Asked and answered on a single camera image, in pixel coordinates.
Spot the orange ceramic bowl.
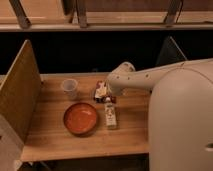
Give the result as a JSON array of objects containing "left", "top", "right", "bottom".
[{"left": 63, "top": 102, "right": 98, "bottom": 135}]

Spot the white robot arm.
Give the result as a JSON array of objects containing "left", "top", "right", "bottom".
[{"left": 107, "top": 58, "right": 213, "bottom": 171}]

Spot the red white snack packet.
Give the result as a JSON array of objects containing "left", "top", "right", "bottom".
[{"left": 93, "top": 81, "right": 116, "bottom": 103}]

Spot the clear plastic cup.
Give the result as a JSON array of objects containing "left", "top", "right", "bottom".
[{"left": 61, "top": 79, "right": 78, "bottom": 100}]

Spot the right dark side panel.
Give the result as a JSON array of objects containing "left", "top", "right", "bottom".
[{"left": 156, "top": 36, "right": 187, "bottom": 66}]

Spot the left wooden side panel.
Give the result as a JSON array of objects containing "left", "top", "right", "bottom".
[{"left": 0, "top": 40, "right": 42, "bottom": 171}]

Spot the wooden shelf frame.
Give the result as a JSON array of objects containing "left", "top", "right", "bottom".
[{"left": 0, "top": 0, "right": 213, "bottom": 32}]

